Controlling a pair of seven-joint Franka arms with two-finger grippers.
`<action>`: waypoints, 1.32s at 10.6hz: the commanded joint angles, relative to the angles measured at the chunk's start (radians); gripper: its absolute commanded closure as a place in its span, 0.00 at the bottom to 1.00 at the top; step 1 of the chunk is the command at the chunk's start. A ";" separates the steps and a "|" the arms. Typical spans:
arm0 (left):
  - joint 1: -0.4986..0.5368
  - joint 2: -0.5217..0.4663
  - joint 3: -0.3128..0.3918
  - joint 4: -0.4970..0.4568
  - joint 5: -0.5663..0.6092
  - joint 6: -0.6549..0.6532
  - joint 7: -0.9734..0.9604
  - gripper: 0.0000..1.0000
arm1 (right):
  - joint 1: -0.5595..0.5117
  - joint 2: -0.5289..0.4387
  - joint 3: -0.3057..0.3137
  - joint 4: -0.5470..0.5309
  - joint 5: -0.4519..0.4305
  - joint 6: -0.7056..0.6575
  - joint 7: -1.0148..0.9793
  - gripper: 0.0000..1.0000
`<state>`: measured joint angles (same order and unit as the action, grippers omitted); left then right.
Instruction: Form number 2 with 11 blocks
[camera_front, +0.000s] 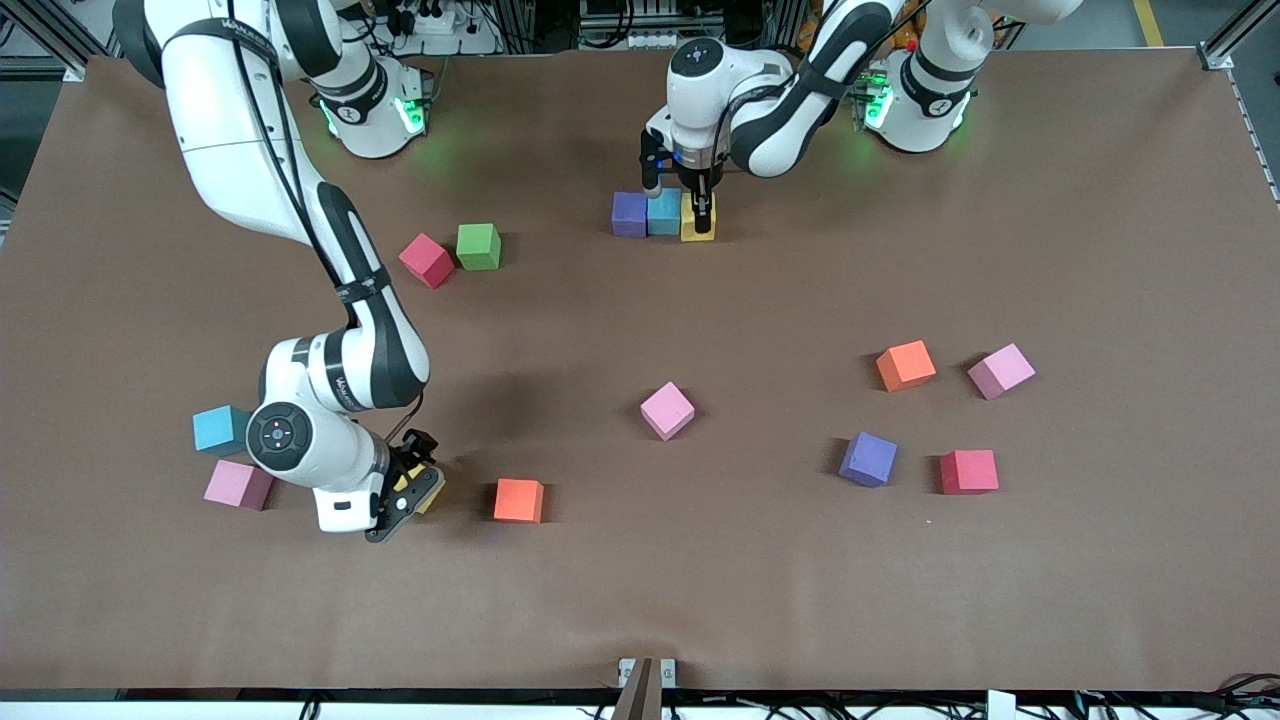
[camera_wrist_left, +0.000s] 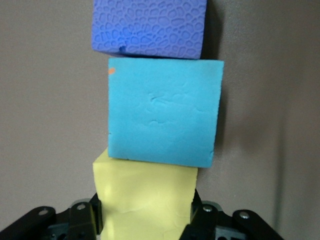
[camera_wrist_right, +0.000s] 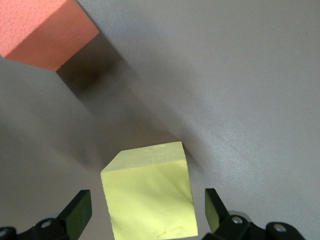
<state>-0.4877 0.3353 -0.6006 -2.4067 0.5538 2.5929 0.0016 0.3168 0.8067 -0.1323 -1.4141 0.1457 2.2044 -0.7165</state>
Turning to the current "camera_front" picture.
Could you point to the metal clamp bracket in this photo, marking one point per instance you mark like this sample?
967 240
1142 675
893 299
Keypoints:
645 690

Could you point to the white power strip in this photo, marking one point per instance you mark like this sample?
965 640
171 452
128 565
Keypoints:
440 22

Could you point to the red foam cube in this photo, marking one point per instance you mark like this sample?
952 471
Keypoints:
427 261
968 472

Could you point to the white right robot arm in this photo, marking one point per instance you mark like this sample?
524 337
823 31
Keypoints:
230 130

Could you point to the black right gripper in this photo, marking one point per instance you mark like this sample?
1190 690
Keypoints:
407 462

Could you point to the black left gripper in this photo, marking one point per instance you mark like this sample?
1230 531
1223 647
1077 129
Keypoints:
697 178

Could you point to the purple foam cube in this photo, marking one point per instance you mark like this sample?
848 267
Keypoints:
868 459
628 215

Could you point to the green foam cube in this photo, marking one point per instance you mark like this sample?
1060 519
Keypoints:
478 247

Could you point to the orange mesh bag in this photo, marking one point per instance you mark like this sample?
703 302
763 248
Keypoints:
808 35

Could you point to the brown table cover sheet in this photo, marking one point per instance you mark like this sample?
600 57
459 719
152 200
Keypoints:
640 580

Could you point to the pink foam cube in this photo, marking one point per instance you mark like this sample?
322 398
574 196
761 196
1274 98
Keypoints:
232 487
667 411
1001 371

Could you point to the orange foam cube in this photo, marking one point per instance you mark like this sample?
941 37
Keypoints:
519 500
906 364

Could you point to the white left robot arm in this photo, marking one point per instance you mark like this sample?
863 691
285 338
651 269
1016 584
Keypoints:
700 95

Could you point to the yellow foam cube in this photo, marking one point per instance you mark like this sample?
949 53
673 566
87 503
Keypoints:
403 483
689 226

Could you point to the blue foam cube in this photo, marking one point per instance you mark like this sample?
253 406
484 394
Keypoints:
663 215
213 430

